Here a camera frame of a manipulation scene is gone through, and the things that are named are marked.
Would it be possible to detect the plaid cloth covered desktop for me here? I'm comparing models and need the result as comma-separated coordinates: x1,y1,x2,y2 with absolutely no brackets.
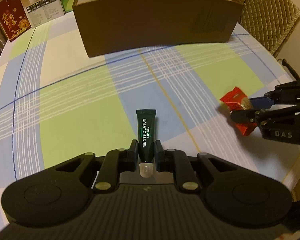
0,12,300,230

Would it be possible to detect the red snack packet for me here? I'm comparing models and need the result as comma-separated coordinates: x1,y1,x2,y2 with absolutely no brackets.
219,86,257,137

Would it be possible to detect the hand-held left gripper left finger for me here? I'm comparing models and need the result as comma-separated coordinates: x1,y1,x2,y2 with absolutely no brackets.
55,139,138,193

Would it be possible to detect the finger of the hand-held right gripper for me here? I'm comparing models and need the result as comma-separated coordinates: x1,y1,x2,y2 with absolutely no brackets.
230,104,300,128
250,77,300,108

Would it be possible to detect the large brown cardboard box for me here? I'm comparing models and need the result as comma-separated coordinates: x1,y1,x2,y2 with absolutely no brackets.
72,0,244,58

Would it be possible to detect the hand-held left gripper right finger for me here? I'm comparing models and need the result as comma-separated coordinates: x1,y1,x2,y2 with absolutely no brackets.
154,139,237,193

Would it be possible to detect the white product box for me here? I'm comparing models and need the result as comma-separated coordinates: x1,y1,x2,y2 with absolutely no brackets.
16,0,65,28

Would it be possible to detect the dark red gift box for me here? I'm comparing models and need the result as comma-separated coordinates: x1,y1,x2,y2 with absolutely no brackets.
0,0,32,42

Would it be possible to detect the chair with quilted cover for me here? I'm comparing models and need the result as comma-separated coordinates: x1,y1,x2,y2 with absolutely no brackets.
234,0,300,80

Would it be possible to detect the dark green lip gel tube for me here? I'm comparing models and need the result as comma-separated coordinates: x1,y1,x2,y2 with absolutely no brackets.
136,109,157,179

